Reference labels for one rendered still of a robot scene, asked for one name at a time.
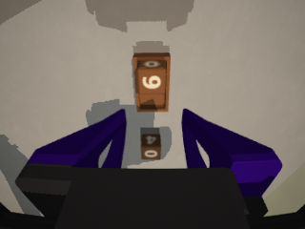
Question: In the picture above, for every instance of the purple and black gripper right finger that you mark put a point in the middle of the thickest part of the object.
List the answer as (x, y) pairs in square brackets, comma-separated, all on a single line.
[(255, 165)]

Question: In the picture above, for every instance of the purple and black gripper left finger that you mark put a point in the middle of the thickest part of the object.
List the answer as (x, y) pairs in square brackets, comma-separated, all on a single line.
[(83, 148)]

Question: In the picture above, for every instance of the brown number cube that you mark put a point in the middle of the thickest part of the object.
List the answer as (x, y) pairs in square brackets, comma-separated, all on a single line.
[(151, 146), (151, 77)]

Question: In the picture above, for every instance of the brown wooden tray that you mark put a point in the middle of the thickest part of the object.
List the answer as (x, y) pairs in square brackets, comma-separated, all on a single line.
[(152, 102)]

